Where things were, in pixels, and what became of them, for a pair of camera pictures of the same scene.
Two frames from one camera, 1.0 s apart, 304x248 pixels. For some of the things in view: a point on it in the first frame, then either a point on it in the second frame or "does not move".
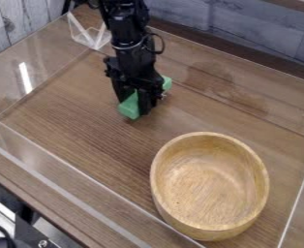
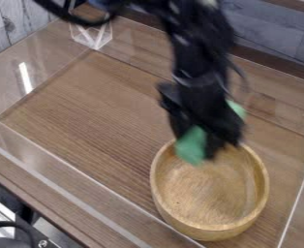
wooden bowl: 209,185 does not move
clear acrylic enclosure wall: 211,170 does not move
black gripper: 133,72 to 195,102
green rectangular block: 129,106 to 191,142
